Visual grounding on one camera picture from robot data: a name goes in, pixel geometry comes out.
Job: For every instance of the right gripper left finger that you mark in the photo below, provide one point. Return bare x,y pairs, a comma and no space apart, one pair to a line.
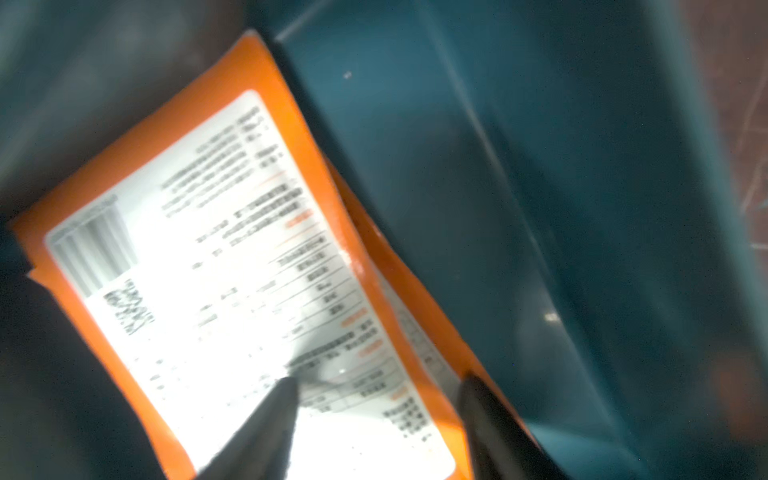
260,449

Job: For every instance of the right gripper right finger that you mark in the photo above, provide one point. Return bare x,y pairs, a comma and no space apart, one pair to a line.
499,446

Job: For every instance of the orange seed bag label side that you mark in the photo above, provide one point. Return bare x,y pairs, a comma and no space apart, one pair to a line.
206,254

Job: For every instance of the teal bottom drawer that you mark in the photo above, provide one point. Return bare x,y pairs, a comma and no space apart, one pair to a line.
580,185

